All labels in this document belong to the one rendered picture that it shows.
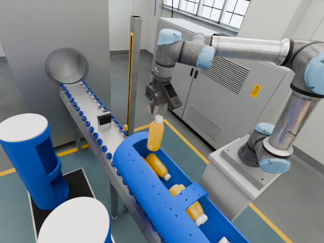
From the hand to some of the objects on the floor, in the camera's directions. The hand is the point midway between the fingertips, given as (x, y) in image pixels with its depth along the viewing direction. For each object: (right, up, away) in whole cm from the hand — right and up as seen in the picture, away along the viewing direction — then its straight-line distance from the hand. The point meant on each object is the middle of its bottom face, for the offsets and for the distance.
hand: (157, 118), depth 79 cm
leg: (-46, -98, +100) cm, 147 cm away
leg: (-106, -42, +154) cm, 192 cm away
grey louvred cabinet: (+54, +2, +250) cm, 256 cm away
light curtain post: (-42, -61, +147) cm, 164 cm away
